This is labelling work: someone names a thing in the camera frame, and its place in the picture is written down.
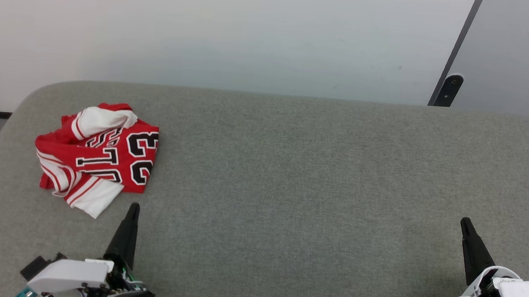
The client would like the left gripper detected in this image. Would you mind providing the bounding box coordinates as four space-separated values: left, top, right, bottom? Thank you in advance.
26 196 161 297

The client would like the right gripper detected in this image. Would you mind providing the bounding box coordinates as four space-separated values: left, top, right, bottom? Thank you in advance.
447 216 529 297

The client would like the red basketball jersey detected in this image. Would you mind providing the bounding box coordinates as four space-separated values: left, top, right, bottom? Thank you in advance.
30 98 162 223

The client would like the black post bracket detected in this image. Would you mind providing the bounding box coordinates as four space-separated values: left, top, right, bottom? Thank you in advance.
432 72 465 108

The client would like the thin grey partition post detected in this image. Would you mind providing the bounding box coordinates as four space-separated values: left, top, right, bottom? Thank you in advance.
427 0 485 109

